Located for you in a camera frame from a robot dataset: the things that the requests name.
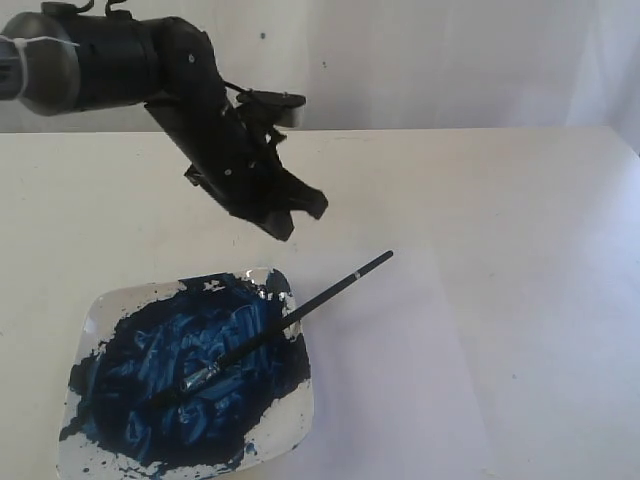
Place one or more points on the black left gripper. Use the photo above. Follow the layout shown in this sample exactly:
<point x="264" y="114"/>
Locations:
<point x="233" y="156"/>

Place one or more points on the black paintbrush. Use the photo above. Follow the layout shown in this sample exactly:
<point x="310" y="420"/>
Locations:
<point x="201" y="378"/>

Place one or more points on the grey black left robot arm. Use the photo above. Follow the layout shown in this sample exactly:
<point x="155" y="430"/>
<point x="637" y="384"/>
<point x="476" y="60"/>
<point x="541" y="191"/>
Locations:
<point x="62" y="59"/>

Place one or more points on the white paper sheet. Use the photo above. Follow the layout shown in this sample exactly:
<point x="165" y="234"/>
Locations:
<point x="393" y="396"/>

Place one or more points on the white square paint plate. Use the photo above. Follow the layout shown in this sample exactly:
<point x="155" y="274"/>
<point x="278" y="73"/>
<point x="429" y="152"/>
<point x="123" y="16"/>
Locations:
<point x="140" y="340"/>

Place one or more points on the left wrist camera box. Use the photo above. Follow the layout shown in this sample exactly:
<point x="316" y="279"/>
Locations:
<point x="278" y="108"/>

